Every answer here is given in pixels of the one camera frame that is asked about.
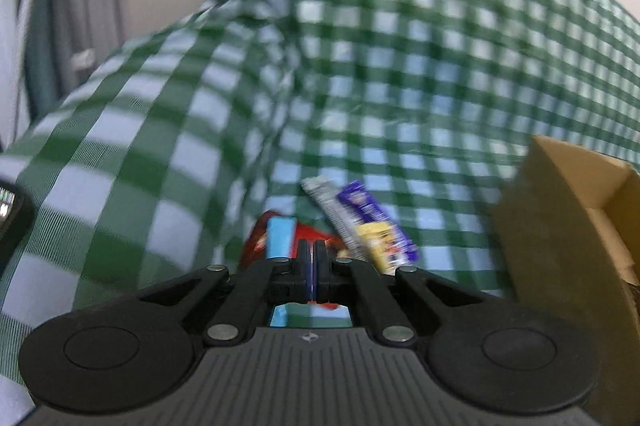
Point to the brown cardboard box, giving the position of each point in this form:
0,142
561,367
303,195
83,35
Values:
550,236

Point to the green checkered cloth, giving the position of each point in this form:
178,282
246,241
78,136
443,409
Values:
350,56

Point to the black object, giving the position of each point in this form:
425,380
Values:
15,226

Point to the red snack packet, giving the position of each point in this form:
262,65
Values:
256,238

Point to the silver snack packet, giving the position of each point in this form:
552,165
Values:
327,202

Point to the purple yellow snack packet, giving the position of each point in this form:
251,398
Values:
380,231

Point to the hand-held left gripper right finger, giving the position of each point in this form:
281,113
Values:
320,273

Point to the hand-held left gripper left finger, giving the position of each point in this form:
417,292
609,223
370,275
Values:
306,273

